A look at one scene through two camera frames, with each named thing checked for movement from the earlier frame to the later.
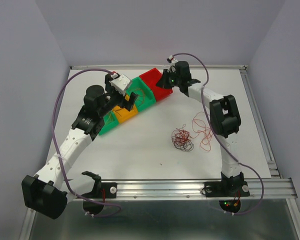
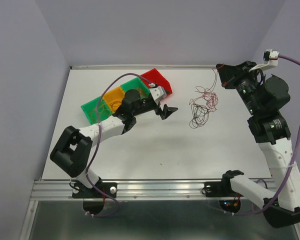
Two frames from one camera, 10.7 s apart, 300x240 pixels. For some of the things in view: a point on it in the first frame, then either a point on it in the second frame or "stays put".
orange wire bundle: x=181 y=139 -> x=201 y=106
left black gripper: x=124 y=102 -> x=166 y=112
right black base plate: x=226 y=188 stays put
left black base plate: x=108 y=190 stays put
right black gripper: x=162 y=82 -> x=229 y=73
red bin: x=150 y=78 stays put
